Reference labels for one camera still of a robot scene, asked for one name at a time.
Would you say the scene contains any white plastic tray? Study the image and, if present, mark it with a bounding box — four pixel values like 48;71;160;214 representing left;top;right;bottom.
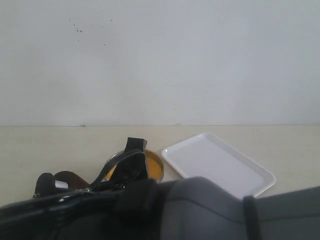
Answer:
161;132;276;199

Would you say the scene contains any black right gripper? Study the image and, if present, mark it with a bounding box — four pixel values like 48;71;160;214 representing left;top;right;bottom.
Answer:
107;137;148;187

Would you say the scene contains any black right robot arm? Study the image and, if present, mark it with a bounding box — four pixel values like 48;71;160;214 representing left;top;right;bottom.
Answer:
0;137;320;240

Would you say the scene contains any steel bowl of yellow millet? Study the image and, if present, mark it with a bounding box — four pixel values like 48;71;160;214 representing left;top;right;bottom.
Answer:
103;149;164;182

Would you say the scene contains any brown wooden spoon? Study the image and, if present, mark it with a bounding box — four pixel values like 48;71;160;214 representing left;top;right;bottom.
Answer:
53;170;90;190

